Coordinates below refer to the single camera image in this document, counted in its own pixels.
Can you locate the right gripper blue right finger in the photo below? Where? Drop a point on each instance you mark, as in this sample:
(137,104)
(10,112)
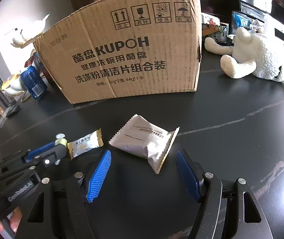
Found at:
(191,174)

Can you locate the brown cardboard box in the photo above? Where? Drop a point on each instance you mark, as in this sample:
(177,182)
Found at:
(122,48)

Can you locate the pale green candy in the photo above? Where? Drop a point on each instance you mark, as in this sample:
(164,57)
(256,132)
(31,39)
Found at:
(61,139)

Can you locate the white gold candy packet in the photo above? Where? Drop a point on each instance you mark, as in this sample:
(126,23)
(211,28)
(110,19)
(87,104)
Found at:
(85,144)

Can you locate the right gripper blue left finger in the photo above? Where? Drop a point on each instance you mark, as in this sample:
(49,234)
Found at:
(97,174)

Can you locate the beige large snack pouch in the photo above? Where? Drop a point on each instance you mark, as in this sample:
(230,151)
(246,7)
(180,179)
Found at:
(146,140)

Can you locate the black remote control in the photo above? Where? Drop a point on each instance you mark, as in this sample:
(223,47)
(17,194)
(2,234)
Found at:
(11,111)

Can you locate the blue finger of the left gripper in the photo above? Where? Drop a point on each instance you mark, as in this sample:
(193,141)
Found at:
(35,152)
(50,157)

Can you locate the white shell bowl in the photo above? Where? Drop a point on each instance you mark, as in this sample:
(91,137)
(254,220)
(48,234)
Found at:
(21,38)
(16,88)

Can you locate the blue pepsi can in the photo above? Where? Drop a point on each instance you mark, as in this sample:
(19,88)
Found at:
(31,79)

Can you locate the white lower shell bowl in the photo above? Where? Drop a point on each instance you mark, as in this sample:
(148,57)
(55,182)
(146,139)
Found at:
(16,88)

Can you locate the white plush sheep toy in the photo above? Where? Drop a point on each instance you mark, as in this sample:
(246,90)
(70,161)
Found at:
(251,53)

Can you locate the yellow snack bag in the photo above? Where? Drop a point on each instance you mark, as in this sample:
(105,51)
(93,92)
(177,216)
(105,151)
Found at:
(7,82)

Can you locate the white upper shell bowl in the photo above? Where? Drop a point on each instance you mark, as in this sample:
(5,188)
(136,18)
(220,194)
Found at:
(21,38)

